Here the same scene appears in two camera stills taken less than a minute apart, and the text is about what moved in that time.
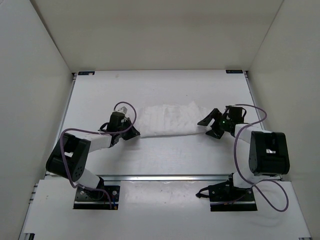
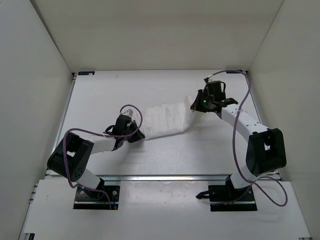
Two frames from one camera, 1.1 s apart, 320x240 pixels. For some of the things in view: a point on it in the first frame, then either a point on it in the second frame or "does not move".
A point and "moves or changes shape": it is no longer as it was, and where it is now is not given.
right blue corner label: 234,71 does not move
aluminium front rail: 164,178 does not move
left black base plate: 102,197 does not move
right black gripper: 214,115 -> 195,106
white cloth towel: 171,119 moves or changes shape
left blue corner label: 86,73 does not move
